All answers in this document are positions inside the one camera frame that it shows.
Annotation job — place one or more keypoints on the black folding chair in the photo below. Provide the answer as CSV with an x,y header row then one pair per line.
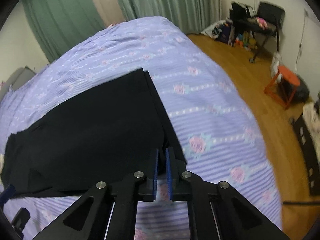
x,y
268,22

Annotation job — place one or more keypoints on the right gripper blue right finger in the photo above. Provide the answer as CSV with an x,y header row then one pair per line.
x,y
174,168

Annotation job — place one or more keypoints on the green curtain left panel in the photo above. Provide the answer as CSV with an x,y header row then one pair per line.
x,y
59,25

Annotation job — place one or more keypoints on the green curtain right panel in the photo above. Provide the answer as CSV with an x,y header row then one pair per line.
x,y
191,16

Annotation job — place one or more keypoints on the pile of toys and bags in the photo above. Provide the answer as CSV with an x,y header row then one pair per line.
x,y
226,32

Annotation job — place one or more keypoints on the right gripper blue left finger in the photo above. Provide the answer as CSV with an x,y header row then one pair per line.
x,y
152,173

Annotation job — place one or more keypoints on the red orange stool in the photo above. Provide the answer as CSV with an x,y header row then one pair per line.
x,y
283,86

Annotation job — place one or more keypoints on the grey headboard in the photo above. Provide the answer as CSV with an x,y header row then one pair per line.
x,y
20,77

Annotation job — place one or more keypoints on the green curtain panel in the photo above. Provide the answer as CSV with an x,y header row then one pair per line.
x,y
191,16
59,25

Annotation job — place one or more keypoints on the black shelf rack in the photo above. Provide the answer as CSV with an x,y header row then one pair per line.
x,y
306,128

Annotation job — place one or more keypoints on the black pants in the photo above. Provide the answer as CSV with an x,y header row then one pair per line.
x,y
101,134

